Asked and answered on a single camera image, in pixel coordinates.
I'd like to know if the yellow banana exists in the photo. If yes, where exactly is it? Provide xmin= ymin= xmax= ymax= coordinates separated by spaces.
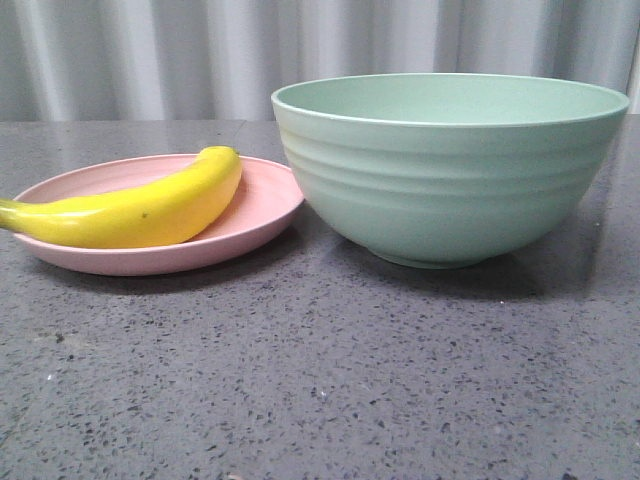
xmin=1 ymin=146 xmax=242 ymax=249

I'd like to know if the pink plate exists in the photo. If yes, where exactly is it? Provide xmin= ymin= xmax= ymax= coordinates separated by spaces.
xmin=15 ymin=153 xmax=304 ymax=276

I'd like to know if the green ribbed bowl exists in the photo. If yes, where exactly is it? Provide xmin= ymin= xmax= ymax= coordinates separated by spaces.
xmin=271 ymin=73 xmax=629 ymax=269

